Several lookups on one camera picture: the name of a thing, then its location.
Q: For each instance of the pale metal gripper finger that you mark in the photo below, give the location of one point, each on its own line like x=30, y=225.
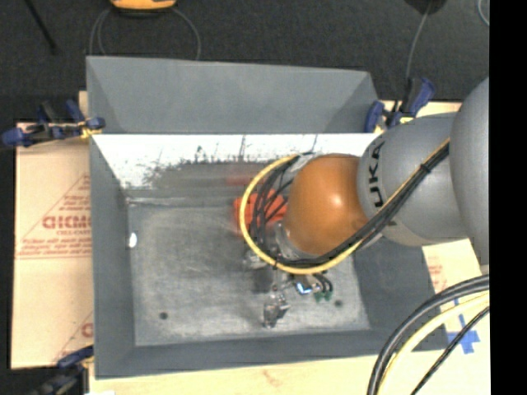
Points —
x=270, y=316
x=283, y=304

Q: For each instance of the orange toy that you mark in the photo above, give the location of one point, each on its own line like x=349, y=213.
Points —
x=238, y=215

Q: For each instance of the grey metal bin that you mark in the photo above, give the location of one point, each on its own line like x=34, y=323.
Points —
x=197, y=261

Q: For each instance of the brown cardboard board red print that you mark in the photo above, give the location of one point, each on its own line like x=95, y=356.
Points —
x=49, y=270

